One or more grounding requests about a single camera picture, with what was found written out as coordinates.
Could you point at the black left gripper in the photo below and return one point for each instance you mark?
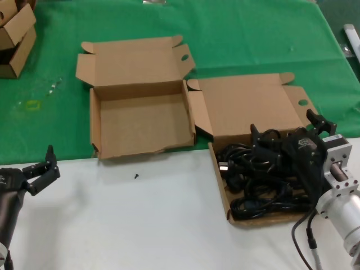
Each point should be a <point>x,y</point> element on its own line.
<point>11,182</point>

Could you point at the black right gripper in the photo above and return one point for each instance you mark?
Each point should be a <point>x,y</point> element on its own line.
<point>303,152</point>

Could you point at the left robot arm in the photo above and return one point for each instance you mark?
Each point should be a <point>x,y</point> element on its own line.
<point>2,251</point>

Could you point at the torn-edged open cardboard box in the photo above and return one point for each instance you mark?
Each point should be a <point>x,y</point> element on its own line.
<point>140,123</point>

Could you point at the stacked cardboard box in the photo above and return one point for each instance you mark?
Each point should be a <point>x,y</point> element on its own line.
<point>7,8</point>
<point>19,25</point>
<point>25,53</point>

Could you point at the yellow rubber band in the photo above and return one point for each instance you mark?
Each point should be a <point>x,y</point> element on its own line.
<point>33,101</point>

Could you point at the white debris scraps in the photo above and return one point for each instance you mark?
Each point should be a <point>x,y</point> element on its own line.
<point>51,91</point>

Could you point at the small black screw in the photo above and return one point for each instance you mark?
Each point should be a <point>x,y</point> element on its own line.
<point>136,176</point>

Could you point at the green tablecloth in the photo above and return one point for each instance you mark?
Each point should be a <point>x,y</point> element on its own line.
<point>253,36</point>

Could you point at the white tube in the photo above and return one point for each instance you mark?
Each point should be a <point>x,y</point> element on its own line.
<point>355,42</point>

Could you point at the silver metal clip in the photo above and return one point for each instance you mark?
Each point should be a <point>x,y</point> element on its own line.
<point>154,1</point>

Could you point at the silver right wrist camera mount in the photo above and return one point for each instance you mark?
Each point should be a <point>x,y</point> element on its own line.
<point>337,157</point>

